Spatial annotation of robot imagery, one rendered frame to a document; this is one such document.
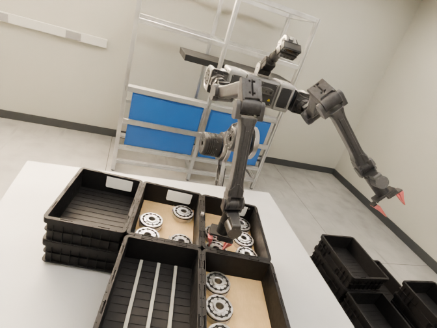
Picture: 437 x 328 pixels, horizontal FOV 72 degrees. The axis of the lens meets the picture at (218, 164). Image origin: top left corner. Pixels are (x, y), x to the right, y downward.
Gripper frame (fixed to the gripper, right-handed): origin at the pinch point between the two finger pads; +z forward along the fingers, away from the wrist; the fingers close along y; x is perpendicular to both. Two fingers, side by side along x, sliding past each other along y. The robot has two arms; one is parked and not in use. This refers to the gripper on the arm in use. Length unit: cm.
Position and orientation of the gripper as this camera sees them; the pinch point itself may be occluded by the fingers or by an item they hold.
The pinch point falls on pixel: (216, 246)
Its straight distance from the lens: 135.4
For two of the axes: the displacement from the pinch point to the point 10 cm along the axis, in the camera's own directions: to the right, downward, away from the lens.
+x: 0.4, -4.6, 8.9
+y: 9.5, 2.9, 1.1
